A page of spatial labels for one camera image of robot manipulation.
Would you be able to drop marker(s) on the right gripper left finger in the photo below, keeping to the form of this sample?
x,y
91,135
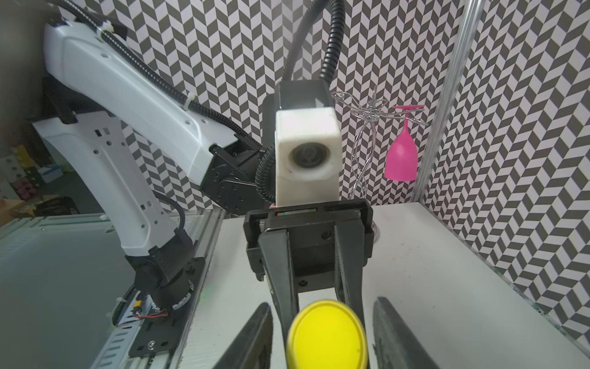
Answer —
x,y
252,347

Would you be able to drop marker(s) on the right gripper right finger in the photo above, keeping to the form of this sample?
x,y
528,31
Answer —
x,y
396,346

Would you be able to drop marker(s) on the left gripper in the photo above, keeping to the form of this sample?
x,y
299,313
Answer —
x,y
319,244

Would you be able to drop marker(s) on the yellow jar lid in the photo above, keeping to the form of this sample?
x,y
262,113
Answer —
x,y
327,334

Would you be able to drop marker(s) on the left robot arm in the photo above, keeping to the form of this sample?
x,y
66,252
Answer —
x,y
98,88

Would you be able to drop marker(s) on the pink plastic wine glass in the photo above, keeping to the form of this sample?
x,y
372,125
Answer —
x,y
402,156

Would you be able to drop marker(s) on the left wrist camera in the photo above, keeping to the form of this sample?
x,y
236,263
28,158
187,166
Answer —
x,y
308,144

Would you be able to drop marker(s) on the chrome wire glass rack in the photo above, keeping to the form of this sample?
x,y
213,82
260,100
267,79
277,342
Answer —
x,y
364,143

